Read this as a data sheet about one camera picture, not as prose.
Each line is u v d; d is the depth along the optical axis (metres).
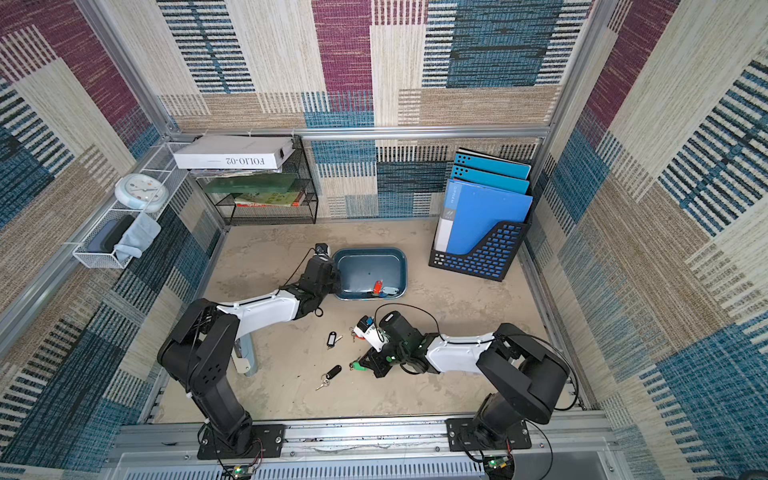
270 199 1.00
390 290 1.00
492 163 0.95
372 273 0.99
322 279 0.76
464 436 0.73
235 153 0.78
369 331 0.77
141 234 0.70
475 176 0.92
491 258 0.95
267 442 0.73
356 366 0.85
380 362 0.75
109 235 0.65
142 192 0.75
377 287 0.99
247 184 0.96
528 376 0.45
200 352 0.48
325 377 0.83
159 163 0.86
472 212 0.92
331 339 0.90
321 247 0.84
